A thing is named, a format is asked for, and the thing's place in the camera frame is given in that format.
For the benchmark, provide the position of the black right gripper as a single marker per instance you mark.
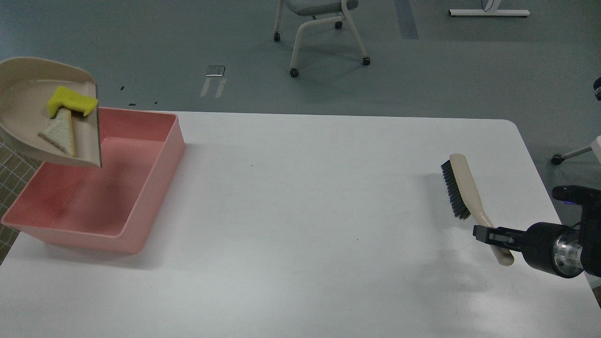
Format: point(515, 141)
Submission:
point(551, 248)

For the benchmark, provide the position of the beige hand brush black bristles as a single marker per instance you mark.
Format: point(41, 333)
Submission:
point(463, 193)

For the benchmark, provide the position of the yellow green sponge piece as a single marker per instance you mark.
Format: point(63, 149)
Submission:
point(64, 97)

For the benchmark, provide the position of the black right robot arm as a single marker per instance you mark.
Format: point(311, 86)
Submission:
point(589, 199)

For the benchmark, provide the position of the pink plastic bin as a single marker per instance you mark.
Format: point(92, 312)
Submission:
point(111, 208)

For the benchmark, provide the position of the white chair base right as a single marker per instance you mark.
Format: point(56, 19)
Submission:
point(594, 147)

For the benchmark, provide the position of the white desk foot bar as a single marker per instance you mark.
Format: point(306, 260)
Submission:
point(490, 9)

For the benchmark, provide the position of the beige checkered cloth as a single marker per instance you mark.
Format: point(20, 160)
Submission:
point(16, 170)

